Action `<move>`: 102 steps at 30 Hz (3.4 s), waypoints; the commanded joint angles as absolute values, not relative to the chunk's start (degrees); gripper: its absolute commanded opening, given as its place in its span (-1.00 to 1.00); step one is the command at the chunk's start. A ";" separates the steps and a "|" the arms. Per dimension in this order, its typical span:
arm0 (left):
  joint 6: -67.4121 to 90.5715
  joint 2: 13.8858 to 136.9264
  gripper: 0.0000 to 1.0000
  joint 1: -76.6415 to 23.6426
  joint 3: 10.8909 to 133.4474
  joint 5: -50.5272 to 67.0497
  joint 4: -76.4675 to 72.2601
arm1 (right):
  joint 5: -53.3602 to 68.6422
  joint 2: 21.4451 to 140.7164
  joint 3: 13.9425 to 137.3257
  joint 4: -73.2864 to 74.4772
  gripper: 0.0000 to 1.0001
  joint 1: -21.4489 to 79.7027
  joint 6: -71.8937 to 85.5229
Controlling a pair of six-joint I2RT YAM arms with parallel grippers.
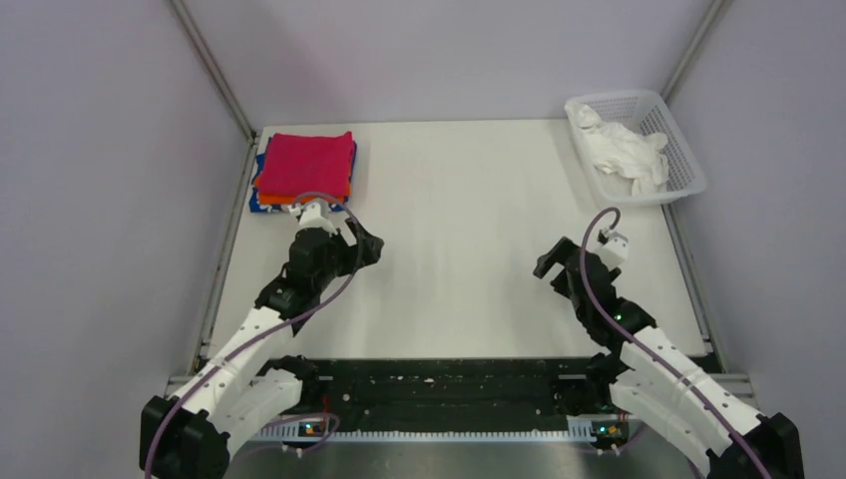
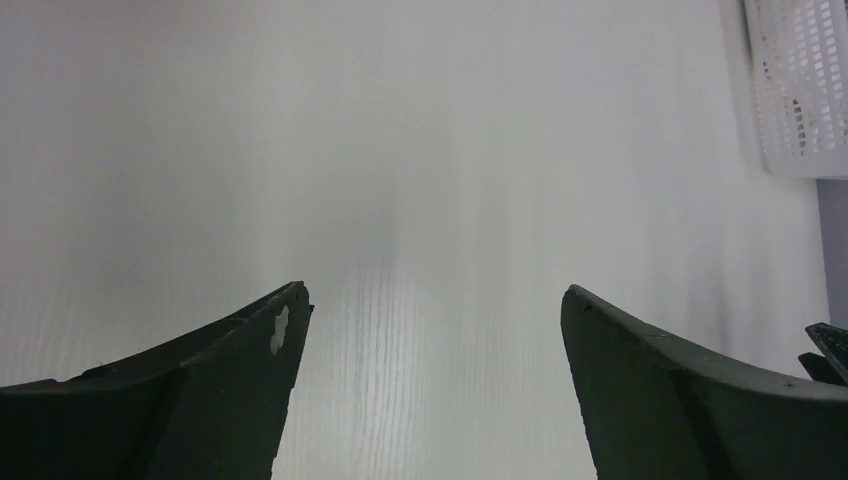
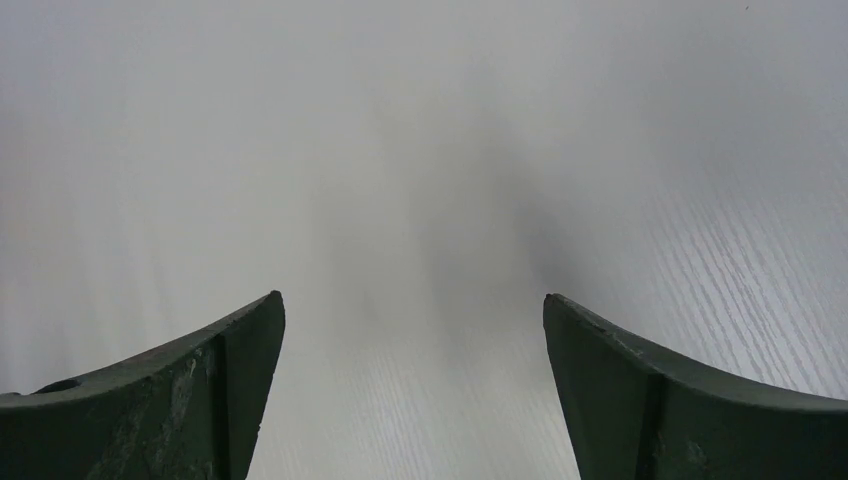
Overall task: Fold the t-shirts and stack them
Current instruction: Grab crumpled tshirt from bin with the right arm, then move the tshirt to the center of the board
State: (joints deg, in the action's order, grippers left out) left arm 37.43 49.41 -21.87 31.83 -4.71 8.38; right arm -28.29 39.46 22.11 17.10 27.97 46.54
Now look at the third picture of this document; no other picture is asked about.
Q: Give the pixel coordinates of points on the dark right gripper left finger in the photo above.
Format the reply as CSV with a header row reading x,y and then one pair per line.
x,y
191,408

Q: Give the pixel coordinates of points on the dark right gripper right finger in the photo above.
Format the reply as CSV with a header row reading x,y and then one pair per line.
x,y
637,410

